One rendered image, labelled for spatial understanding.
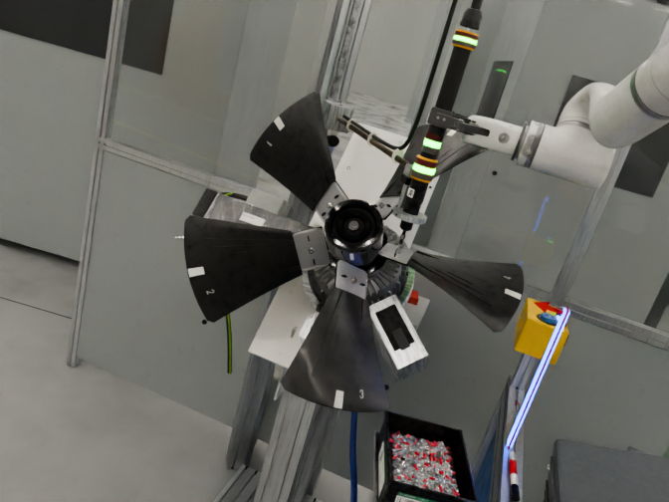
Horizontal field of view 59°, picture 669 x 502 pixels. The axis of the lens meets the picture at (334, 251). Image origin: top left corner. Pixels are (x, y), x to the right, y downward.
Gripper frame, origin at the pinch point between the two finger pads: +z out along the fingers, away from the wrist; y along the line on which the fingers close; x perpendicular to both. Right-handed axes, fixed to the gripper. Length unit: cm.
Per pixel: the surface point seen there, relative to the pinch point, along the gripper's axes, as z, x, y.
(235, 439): 41, -134, 54
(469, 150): -6.5, -5.7, 11.6
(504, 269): -21.6, -26.0, 6.1
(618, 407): -73, -74, 70
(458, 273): -13.2, -27.6, -2.2
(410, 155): 6.0, -11.4, 17.9
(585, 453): -31, -23, -60
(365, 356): -2.0, -46.9, -12.7
